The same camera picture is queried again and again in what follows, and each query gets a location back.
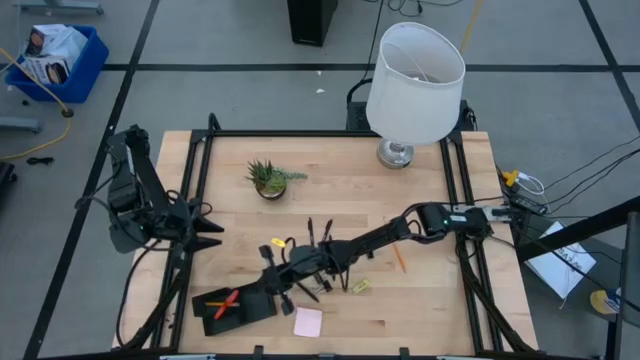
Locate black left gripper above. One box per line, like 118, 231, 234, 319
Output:
162, 199, 225, 252

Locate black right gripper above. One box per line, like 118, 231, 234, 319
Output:
233, 244, 326, 317

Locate red pen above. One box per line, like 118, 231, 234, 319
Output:
213, 289, 241, 321

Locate black mesh desk organizer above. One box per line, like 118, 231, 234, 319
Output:
190, 278, 278, 338

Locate pink sticky note pad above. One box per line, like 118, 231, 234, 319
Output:
292, 306, 324, 339

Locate potted green succulent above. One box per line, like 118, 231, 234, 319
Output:
245, 158, 309, 202

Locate blue plastic bin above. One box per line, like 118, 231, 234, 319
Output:
3, 24, 111, 105

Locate grey metal table foot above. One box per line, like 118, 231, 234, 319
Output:
14, 0, 105, 16
0, 116, 43, 135

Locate printed cardboard box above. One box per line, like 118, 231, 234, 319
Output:
19, 56, 72, 86

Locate black computer tower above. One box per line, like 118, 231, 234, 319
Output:
286, 0, 339, 48

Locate white cardboard box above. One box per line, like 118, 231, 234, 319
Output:
24, 23, 89, 64

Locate white shade silver lamp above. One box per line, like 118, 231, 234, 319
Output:
365, 21, 466, 170

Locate white paper sheets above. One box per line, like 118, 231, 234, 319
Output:
523, 220, 598, 300

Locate black metal beam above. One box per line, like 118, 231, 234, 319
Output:
516, 194, 640, 262

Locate yellow tape roll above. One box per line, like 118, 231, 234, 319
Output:
589, 288, 622, 316

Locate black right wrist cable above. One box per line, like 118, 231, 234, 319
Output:
279, 236, 298, 264

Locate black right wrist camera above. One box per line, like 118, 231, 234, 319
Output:
288, 245, 327, 272

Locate yellow floor cable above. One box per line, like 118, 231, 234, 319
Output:
0, 47, 75, 162

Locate yellow hanging cable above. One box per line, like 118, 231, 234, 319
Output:
458, 0, 486, 55

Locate dark grey stand post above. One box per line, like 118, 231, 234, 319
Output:
612, 209, 640, 360

